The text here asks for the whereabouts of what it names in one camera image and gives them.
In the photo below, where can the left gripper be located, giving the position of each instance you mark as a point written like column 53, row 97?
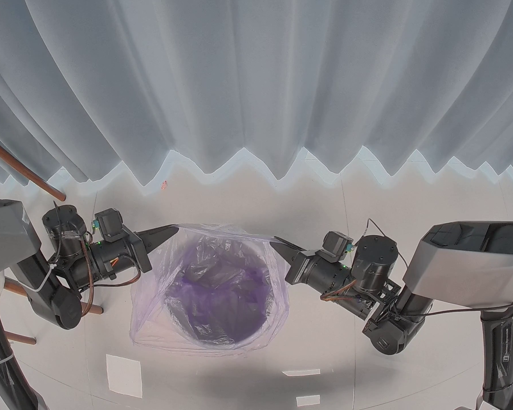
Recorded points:
column 111, row 259

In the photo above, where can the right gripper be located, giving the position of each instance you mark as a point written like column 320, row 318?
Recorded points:
column 316, row 271

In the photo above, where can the purple plastic bag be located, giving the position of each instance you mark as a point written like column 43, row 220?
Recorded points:
column 222, row 237

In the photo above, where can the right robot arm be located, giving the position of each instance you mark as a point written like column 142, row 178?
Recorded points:
column 461, row 263

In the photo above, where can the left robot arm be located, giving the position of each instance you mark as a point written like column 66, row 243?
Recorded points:
column 8, row 237

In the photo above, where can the white trash bin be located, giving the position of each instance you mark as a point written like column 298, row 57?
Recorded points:
column 256, row 338

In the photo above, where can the white curtain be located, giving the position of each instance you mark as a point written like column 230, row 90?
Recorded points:
column 256, row 58

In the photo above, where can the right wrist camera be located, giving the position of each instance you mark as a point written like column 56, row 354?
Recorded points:
column 337, row 246

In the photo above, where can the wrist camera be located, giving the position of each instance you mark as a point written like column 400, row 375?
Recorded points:
column 337, row 246
column 110, row 224

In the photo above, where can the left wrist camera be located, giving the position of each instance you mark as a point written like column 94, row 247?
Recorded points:
column 110, row 224

